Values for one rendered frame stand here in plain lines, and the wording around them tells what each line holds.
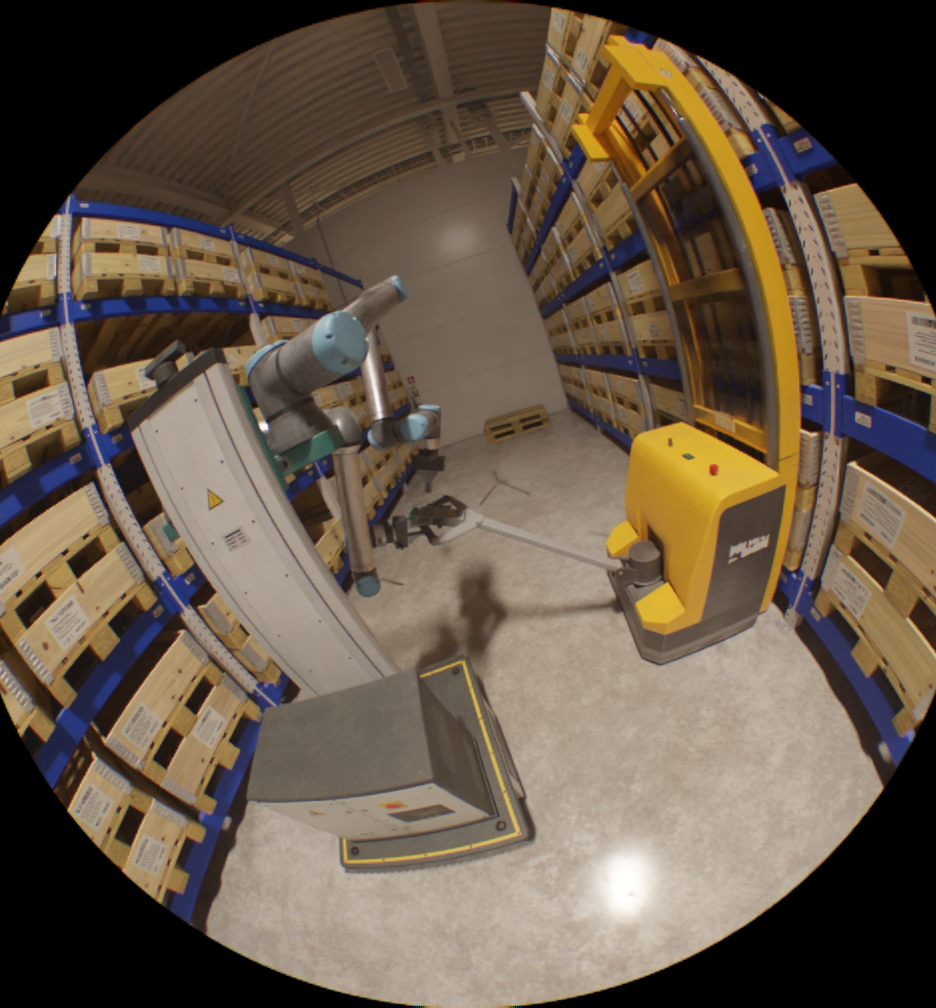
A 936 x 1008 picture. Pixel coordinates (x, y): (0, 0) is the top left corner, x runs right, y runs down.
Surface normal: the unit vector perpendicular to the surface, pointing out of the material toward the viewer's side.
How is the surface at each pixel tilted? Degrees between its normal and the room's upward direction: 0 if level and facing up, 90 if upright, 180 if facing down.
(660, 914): 0
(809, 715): 0
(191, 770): 90
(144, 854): 90
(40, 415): 90
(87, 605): 90
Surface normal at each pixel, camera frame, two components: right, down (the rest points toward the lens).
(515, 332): -0.07, 0.44
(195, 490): 0.22, 0.34
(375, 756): -0.33, -0.86
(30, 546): 0.94, -0.27
